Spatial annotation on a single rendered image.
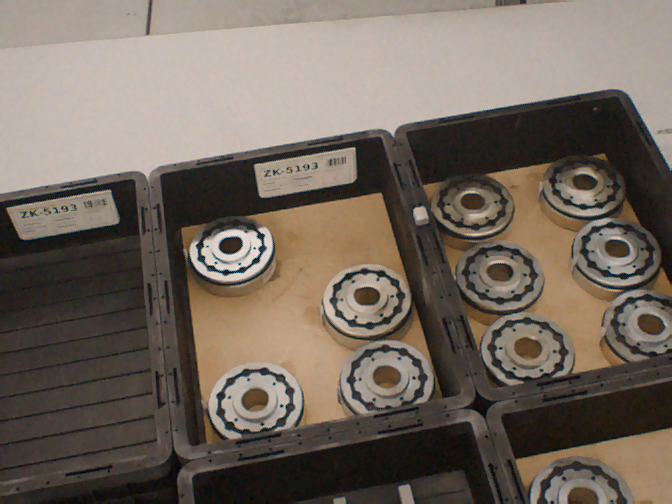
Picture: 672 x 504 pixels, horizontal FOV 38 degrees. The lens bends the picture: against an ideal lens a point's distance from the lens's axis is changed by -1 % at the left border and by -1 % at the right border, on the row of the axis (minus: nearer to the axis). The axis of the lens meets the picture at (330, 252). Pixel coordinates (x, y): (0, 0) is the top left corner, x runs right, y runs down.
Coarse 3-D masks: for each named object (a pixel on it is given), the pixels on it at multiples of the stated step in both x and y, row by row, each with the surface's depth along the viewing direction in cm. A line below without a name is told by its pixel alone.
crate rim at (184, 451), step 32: (192, 160) 119; (224, 160) 119; (256, 160) 119; (160, 192) 116; (160, 224) 115; (160, 256) 110; (160, 288) 107; (448, 320) 102; (448, 352) 100; (352, 416) 96; (384, 416) 96; (416, 416) 96; (192, 448) 95; (224, 448) 94
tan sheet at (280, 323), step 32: (288, 224) 125; (320, 224) 125; (352, 224) 124; (384, 224) 124; (288, 256) 122; (320, 256) 121; (352, 256) 121; (384, 256) 121; (192, 288) 119; (288, 288) 119; (320, 288) 118; (192, 320) 116; (224, 320) 116; (256, 320) 116; (288, 320) 116; (320, 320) 115; (416, 320) 115; (224, 352) 113; (256, 352) 113; (288, 352) 113; (320, 352) 113; (352, 352) 112; (320, 384) 110; (384, 384) 110; (320, 416) 107
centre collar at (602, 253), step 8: (616, 232) 116; (600, 240) 116; (608, 240) 116; (616, 240) 116; (624, 240) 116; (632, 240) 116; (600, 248) 115; (632, 248) 115; (600, 256) 115; (608, 256) 114; (632, 256) 114; (616, 264) 114; (624, 264) 114
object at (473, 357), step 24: (576, 96) 122; (600, 96) 122; (624, 96) 122; (432, 120) 121; (456, 120) 121; (480, 120) 121; (408, 144) 119; (648, 144) 118; (408, 168) 116; (432, 216) 111; (432, 240) 109; (456, 288) 105; (456, 312) 103; (480, 360) 99; (648, 360) 98; (480, 384) 97; (528, 384) 97; (552, 384) 97; (576, 384) 97
